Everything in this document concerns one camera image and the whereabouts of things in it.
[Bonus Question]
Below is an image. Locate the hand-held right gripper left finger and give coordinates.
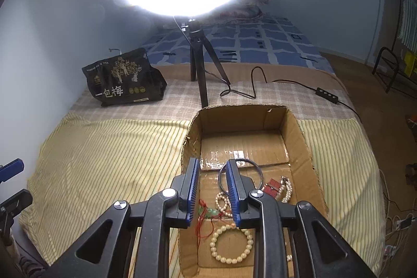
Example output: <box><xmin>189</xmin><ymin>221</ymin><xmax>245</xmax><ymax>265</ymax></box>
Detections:
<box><xmin>42</xmin><ymin>157</ymin><xmax>201</xmax><ymax>278</ymax></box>

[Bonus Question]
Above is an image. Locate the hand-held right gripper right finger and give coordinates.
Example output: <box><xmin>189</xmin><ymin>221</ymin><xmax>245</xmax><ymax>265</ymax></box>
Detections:
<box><xmin>225</xmin><ymin>158</ymin><xmax>378</xmax><ymax>278</ymax></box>

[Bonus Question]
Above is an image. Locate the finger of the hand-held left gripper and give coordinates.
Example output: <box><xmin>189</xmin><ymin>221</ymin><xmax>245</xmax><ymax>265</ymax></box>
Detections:
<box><xmin>0</xmin><ymin>159</ymin><xmax>25</xmax><ymax>182</ymax></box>
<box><xmin>0</xmin><ymin>189</ymin><xmax>34</xmax><ymax>233</ymax></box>

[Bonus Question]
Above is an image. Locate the thin cream pearl necklace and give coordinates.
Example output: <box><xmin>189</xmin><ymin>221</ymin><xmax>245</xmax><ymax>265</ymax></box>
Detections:
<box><xmin>215</xmin><ymin>191</ymin><xmax>237</xmax><ymax>230</ymax></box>

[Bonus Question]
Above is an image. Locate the grey bangle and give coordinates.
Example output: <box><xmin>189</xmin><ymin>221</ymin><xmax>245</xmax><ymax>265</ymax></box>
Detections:
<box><xmin>218</xmin><ymin>158</ymin><xmax>265</xmax><ymax>199</ymax></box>

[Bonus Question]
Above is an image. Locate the red leather strap watch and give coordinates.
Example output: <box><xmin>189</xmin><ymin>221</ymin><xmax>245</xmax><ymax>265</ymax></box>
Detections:
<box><xmin>262</xmin><ymin>178</ymin><xmax>283</xmax><ymax>198</ymax></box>

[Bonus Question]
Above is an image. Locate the white multi-strand pearl necklace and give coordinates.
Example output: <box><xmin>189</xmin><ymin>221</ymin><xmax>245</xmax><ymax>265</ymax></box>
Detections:
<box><xmin>277</xmin><ymin>177</ymin><xmax>294</xmax><ymax>203</ymax></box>

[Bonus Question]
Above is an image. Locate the cardboard box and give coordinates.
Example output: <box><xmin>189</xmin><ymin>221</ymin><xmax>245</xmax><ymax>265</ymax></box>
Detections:
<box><xmin>177</xmin><ymin>104</ymin><xmax>328</xmax><ymax>278</ymax></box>

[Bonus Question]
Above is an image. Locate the yellow striped cloth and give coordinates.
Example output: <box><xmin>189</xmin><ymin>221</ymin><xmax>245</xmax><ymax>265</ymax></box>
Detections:
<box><xmin>18</xmin><ymin>112</ymin><xmax>387</xmax><ymax>276</ymax></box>

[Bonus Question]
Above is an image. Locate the beige plaid blanket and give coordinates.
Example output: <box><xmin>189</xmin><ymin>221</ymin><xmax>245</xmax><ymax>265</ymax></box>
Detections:
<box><xmin>70</xmin><ymin>79</ymin><xmax>358</xmax><ymax>122</ymax></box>

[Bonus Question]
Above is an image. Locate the black tripod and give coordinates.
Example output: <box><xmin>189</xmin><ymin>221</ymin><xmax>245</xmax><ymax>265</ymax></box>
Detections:
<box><xmin>187</xmin><ymin>19</ymin><xmax>232</xmax><ymax>108</ymax></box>

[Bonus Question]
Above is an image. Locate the black snack bag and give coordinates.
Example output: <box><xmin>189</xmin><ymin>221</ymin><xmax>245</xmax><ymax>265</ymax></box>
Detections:
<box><xmin>81</xmin><ymin>48</ymin><xmax>168</xmax><ymax>108</ymax></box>

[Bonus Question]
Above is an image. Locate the white power strip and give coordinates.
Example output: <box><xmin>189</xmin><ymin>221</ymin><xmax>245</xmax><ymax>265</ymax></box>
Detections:
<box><xmin>386</xmin><ymin>214</ymin><xmax>417</xmax><ymax>233</ymax></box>

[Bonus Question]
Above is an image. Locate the patterned pillow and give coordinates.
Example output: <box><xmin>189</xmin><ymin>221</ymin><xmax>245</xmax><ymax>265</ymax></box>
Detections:
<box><xmin>218</xmin><ymin>2</ymin><xmax>272</xmax><ymax>20</ymax></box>

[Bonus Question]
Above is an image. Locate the black metal chair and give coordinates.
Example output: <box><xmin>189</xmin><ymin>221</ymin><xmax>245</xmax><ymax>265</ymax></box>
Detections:
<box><xmin>372</xmin><ymin>48</ymin><xmax>417</xmax><ymax>94</ymax></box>

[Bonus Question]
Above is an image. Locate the yellow packet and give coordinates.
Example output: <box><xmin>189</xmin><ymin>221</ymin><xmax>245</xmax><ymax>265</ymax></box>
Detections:
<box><xmin>404</xmin><ymin>52</ymin><xmax>417</xmax><ymax>77</ymax></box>

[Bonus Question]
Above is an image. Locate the hanging woven curtain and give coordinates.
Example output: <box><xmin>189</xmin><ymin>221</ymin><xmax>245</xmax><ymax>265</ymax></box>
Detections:
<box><xmin>395</xmin><ymin>0</ymin><xmax>417</xmax><ymax>48</ymax></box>

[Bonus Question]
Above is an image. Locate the red string jade pendant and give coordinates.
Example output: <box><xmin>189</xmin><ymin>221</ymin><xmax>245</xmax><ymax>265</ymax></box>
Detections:
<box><xmin>195</xmin><ymin>198</ymin><xmax>233</xmax><ymax>248</ymax></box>

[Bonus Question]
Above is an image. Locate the cream bead bracelet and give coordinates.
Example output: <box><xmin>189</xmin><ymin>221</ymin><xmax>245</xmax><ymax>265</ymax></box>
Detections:
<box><xmin>210</xmin><ymin>224</ymin><xmax>254</xmax><ymax>264</ymax></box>

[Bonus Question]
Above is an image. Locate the black light cable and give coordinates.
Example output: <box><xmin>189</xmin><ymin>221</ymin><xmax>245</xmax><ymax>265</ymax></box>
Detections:
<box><xmin>220</xmin><ymin>66</ymin><xmax>369</xmax><ymax>123</ymax></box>

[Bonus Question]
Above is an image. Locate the black cable controller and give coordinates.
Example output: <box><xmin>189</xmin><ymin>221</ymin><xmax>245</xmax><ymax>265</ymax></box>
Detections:
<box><xmin>315</xmin><ymin>87</ymin><xmax>340</xmax><ymax>103</ymax></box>

